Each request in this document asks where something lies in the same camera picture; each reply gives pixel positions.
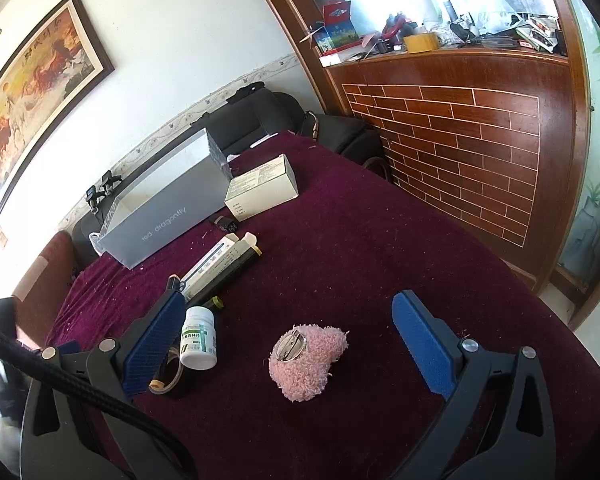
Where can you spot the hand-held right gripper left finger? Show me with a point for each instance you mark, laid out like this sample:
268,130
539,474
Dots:
150,340

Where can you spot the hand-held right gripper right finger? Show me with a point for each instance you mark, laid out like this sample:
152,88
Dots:
422,340

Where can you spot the white bottle green label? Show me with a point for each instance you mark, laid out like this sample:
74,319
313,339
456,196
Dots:
198,337

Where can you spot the dark adhesive tape roll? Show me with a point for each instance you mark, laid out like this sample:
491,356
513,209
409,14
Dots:
177,385

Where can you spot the black marker brown cap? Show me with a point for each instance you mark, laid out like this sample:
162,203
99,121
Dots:
173,281

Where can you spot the orange white long carton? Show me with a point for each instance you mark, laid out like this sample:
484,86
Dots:
215,262

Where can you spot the maroon blanket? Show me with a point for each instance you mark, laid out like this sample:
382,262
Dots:
355,260

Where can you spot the white plastic bag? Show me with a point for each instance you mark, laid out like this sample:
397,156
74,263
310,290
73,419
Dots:
96,244

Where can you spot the pink fluffy heart brooch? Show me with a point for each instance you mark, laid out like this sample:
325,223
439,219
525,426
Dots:
310,360

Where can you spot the brown sofa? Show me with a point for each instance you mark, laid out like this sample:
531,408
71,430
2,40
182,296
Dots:
45,280

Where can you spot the grey cardboard box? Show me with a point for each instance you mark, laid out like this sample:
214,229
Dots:
165,210

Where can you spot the small dark object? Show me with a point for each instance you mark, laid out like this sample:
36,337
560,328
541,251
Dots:
223,222

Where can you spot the black clip-on device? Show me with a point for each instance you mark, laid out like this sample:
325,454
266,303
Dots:
92,197
109,181

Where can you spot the white medicine box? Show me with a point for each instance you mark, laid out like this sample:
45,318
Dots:
262,187

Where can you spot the brick pattern wooden partition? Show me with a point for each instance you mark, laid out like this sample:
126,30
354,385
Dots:
455,135

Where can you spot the bamboo print panel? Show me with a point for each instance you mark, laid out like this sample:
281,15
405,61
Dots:
595,210

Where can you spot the black leather sofa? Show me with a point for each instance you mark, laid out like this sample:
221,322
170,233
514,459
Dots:
260,115

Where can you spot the framed horse painting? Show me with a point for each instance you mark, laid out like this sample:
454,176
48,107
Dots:
35,95

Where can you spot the yellow tape roll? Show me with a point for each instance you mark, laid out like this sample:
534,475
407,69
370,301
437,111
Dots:
420,44

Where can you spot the red black tool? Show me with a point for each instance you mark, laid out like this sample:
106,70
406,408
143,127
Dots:
397,27

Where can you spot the blue red gift box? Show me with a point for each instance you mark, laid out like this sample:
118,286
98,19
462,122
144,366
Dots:
335,35

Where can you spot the small printed carton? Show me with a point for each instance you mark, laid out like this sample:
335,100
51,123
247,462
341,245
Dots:
537,35

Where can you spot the black cylinder bottle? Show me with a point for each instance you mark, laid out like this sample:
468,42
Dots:
449,10

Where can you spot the clear plastic bag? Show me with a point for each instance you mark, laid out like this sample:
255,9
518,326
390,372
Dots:
497,15

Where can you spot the white kettle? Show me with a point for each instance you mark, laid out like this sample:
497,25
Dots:
427,5

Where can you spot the wall switch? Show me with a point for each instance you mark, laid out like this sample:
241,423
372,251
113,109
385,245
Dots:
0,237

